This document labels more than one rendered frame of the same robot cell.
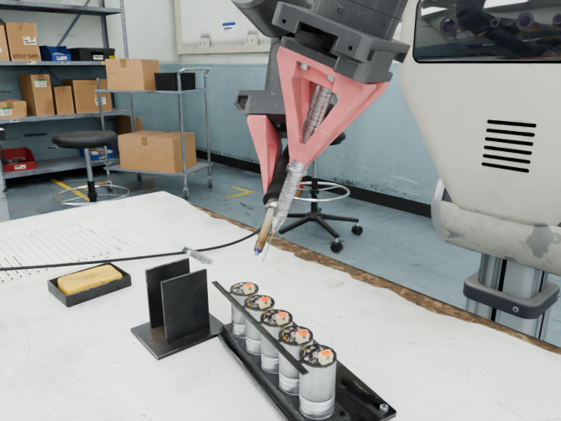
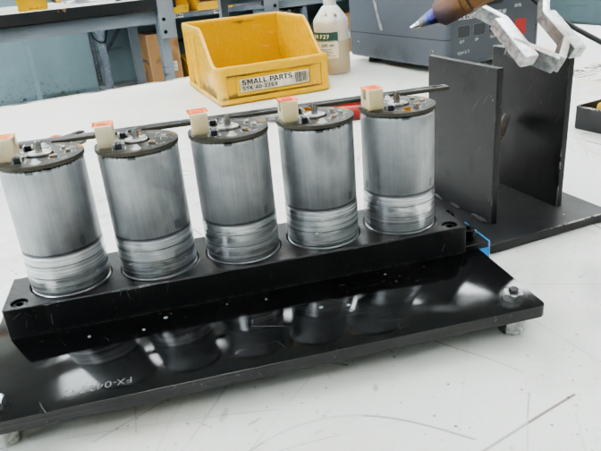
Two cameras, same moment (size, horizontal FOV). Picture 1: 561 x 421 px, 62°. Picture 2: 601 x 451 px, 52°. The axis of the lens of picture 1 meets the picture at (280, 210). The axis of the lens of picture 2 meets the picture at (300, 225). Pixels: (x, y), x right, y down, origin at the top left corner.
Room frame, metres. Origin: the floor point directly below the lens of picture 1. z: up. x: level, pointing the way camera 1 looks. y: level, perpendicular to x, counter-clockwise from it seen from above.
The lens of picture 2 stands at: (0.40, -0.17, 0.86)
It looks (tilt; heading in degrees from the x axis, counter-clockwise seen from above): 24 degrees down; 108
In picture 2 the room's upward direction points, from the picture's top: 5 degrees counter-clockwise
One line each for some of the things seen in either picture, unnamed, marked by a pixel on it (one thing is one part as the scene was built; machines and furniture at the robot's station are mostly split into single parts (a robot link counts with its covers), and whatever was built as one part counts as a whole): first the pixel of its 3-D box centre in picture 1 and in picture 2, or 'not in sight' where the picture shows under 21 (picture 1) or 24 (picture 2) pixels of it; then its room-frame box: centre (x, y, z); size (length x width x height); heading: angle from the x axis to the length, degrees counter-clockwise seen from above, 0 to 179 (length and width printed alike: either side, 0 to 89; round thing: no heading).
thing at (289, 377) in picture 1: (295, 364); (150, 215); (0.29, -0.01, 0.79); 0.02 x 0.02 x 0.05
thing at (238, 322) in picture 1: (245, 313); (398, 174); (0.37, 0.03, 0.79); 0.02 x 0.02 x 0.05
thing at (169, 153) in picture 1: (156, 127); not in sight; (3.75, 0.99, 0.51); 0.75 x 0.48 x 1.03; 71
